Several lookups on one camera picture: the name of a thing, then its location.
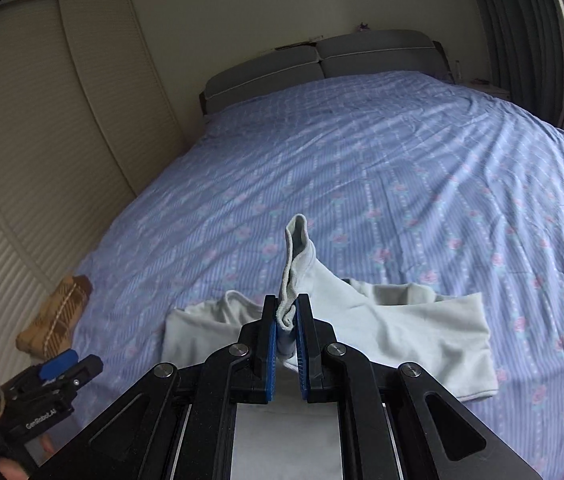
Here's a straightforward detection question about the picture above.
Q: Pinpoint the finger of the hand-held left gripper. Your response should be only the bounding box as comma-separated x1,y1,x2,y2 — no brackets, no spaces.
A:
38,350,81,381
68,354,104,385

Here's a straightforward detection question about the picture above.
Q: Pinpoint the cream louvred wardrobe door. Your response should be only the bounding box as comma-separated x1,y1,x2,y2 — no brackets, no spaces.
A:
58,0,187,197
0,1,138,401

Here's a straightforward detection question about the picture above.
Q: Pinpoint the brown plaid folded garment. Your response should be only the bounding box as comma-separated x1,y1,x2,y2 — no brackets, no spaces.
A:
16,275,94,361

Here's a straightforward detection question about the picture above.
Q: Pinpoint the grey pleated curtain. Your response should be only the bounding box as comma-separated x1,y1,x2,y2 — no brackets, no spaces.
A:
466,0,564,131

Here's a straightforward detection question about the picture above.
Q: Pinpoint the blue floral bed sheet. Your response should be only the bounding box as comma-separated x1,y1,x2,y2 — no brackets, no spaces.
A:
64,70,564,478

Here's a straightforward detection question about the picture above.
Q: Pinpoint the person's left hand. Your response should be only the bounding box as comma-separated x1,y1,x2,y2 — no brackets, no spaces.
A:
0,459,30,480

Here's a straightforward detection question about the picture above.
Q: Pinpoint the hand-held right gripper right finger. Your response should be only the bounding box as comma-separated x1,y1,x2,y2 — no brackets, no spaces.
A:
297,294,543,480

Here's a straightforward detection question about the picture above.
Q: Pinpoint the white small garment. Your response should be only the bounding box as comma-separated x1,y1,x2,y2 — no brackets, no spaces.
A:
162,214,500,403

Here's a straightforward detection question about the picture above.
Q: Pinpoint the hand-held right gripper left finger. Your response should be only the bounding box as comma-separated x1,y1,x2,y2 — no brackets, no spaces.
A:
44,294,280,480

